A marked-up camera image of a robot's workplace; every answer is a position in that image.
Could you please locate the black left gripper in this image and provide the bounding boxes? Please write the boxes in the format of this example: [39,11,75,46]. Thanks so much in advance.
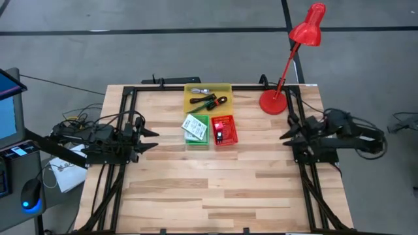
[122,116,160,163]

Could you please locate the smartphone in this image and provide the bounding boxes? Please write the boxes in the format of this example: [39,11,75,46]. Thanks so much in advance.
[6,143,33,161]

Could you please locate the green plastic basket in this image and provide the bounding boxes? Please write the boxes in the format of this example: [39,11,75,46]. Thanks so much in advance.
[184,114,210,146]

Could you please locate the dark keyboard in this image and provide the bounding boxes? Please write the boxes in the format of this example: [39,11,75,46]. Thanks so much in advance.
[0,156,10,198]

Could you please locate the red plastic basket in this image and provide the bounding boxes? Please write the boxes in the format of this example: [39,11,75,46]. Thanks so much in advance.
[210,114,239,147]

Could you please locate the grey desk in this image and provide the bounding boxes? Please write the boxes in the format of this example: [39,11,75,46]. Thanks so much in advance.
[0,140,46,233]

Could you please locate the white box with cable picture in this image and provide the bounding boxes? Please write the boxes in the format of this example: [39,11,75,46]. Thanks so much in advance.
[181,114,208,141]

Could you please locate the silver cable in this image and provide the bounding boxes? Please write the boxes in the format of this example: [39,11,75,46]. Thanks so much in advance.
[190,87,212,96]

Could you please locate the yellow translucent plastic bin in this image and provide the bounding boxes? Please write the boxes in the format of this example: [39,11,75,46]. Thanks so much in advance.
[184,82,234,116]

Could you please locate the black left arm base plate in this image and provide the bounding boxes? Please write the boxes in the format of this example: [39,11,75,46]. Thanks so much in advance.
[85,143,131,166]

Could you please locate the black diagonal beam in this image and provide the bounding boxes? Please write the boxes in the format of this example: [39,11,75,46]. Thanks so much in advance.
[24,129,89,169]

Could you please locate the white paper sheet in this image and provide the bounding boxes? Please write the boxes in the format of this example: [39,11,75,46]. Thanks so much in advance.
[48,143,88,193]

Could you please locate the computer monitor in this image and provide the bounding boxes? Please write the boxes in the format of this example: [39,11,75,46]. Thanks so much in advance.
[0,67,27,149]

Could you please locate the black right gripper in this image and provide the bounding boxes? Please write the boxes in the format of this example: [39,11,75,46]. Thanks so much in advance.
[280,113,326,156]

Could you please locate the black computer mouse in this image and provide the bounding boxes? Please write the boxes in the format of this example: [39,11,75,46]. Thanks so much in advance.
[20,178,42,213]

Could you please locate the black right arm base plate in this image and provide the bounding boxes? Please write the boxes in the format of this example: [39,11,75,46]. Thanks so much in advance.
[291,138,342,164]

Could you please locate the black floor stand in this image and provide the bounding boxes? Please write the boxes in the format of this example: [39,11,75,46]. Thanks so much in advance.
[387,112,418,134]

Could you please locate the red desk lamp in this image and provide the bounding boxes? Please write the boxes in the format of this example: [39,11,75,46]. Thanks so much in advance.
[259,2,327,116]

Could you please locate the black power strip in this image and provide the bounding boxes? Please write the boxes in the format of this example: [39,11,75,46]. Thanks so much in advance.
[140,76,202,85]

